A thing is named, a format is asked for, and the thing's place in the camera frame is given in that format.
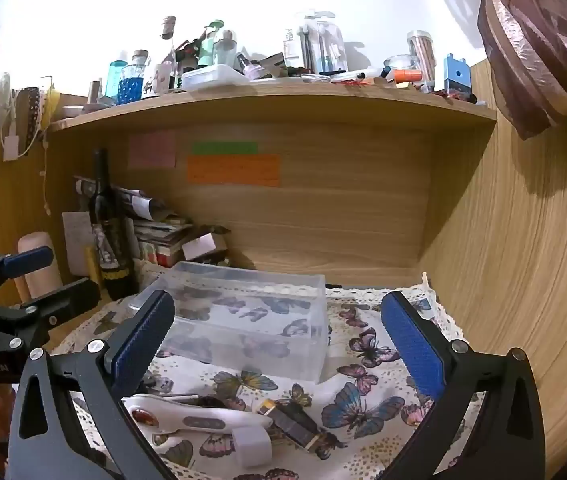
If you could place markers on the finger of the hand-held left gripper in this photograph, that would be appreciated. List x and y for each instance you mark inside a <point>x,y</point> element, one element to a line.
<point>66,300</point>
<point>28,261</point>

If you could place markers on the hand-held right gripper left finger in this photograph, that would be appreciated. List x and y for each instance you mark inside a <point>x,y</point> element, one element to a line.
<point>139,344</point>

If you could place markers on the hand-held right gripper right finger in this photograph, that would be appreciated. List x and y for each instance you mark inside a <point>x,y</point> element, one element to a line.
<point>413,346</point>

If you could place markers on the white handheld electric device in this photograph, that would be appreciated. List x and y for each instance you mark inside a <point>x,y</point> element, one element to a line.
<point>188,417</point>

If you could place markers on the clear plastic storage box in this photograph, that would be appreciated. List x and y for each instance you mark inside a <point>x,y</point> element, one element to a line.
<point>263,320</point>

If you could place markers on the black and gold lighter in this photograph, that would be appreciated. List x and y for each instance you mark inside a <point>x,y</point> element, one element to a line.
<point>293,425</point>

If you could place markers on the white plug adapter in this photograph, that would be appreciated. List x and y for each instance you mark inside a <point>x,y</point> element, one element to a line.
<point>251,447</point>

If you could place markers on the pink mug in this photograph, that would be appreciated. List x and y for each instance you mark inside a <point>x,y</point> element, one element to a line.
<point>38,240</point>

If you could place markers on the white paper note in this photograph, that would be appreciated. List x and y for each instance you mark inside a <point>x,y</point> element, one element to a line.
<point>76,240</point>

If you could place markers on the dark wine bottle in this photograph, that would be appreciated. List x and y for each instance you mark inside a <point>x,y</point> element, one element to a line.
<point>108,240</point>

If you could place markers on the butterfly print tablecloth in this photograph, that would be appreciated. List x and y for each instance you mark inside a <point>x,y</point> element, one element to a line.
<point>363,425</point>

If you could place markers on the stack of books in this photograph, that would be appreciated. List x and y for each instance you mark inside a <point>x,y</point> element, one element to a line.
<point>161,242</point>

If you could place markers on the rolled magazine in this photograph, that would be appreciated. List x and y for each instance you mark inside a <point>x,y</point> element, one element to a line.
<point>118,196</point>

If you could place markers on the white card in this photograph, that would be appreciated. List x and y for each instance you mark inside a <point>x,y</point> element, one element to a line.
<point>202,247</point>

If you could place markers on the white hang tag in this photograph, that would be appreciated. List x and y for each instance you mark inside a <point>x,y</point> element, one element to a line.
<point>10,146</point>

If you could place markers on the black lace ribbon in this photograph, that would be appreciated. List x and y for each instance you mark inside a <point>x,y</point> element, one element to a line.
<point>32,115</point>

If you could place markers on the white round dish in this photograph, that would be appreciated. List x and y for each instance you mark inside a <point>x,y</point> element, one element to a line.
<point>71,111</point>

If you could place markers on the yellow hanging pouch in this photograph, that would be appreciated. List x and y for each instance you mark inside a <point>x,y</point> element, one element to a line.
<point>51,97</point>

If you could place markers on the pink sticky note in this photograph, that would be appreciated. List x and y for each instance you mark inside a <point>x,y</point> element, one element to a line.
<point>152,150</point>

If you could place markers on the brown cardboard tube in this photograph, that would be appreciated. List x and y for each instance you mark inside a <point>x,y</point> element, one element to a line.
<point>96,92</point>

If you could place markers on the orange sticky note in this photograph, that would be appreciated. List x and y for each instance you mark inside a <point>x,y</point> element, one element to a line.
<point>233,170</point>

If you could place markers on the tall blue bottle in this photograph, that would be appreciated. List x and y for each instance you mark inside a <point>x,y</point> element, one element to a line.
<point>115,80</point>

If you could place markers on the crystal bottle with blue liquid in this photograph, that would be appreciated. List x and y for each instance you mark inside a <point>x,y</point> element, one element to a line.
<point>132,85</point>

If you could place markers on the green sticky note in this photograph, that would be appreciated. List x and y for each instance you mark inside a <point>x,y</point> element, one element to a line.
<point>224,148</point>

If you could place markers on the clear bottle with fox label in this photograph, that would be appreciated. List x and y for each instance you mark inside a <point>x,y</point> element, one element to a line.
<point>166,60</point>

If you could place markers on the white lidded plastic box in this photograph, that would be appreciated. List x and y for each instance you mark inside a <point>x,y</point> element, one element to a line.
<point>211,77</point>

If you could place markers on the wooden shelf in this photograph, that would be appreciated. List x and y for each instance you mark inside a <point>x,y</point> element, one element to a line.
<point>263,105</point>

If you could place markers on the orange marker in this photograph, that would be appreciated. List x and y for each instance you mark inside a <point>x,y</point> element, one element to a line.
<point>406,76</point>

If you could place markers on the blue plastic block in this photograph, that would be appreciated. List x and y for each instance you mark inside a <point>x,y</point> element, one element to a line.
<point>456,77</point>

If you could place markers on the mint green pump bottle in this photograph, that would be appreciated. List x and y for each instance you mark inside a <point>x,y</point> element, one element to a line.
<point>208,45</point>

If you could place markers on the glass jar with sticks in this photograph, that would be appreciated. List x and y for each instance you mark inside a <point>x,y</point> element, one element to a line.
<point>421,57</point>

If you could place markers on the clear glass bottle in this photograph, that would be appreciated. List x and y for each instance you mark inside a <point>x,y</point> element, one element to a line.
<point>226,50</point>

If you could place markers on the clear pen organizer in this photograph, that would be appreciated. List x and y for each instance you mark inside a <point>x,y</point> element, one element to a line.
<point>321,42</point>

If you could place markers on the mauve curtain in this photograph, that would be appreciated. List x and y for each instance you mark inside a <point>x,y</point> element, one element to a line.
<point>528,45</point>

